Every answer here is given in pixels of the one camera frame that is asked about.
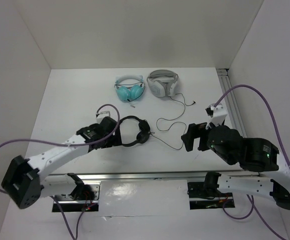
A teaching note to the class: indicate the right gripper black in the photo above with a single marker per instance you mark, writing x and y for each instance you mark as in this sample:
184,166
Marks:
194,130

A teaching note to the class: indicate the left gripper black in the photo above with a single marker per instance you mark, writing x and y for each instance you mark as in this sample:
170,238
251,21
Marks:
115,140

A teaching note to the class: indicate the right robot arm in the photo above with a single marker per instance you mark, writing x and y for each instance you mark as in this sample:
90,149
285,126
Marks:
256,155

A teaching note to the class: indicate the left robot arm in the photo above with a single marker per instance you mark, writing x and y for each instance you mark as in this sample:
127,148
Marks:
28,179

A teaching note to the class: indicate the teal headphones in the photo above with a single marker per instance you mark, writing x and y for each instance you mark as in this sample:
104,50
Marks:
131,91

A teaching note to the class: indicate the grey white headphones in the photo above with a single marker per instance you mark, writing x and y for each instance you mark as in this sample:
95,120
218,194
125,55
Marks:
163,83

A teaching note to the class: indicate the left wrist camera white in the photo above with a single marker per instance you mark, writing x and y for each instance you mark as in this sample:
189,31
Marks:
100,115

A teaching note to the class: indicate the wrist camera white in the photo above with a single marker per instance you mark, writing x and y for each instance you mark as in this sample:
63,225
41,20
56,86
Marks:
217,116
100,115

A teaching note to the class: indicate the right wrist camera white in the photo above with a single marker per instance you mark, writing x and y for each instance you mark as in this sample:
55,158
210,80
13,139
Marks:
217,116

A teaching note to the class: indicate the aluminium rail front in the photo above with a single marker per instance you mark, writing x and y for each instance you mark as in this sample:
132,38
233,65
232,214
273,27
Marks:
152,175

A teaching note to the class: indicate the aluminium rail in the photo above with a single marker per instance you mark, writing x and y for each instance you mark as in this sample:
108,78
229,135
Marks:
152,175
231,103

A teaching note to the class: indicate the aluminium rail right side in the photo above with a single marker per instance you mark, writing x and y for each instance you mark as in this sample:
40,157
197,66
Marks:
231,103

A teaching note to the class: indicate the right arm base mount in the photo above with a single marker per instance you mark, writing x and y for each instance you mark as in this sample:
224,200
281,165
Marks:
202,199

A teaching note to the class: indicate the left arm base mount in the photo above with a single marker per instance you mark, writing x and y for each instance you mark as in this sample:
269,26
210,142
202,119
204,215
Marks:
88,200

